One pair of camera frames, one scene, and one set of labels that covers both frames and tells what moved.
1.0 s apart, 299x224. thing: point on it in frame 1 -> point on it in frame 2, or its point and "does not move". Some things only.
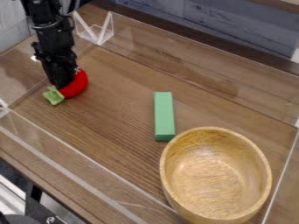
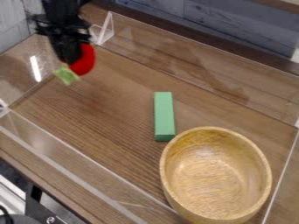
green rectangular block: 163,116 does not move
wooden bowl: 215,176 does not move
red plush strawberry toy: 78,86 -> 79,66
